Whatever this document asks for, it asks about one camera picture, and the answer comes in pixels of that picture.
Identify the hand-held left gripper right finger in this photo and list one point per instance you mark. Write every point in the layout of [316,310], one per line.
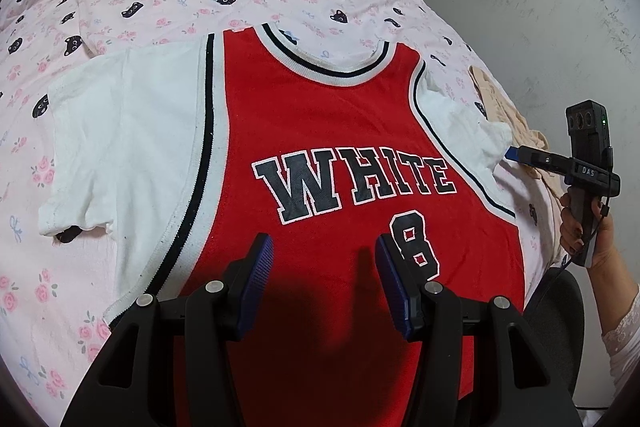
[395,292]

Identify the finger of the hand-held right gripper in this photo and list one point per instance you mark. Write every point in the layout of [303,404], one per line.
[535,158]

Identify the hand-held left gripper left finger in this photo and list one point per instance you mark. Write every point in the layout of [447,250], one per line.
[257,277]

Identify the red and white jersey shirt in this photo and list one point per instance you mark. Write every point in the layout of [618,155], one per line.
[310,122]

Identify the person's right forearm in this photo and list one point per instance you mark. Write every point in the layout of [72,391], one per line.
[620,307]

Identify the person's right hand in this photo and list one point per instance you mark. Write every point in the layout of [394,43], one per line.
[607,242]

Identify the beige cloth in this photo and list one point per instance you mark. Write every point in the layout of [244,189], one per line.
[505,112]

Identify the black chair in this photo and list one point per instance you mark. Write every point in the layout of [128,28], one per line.
[560,342]

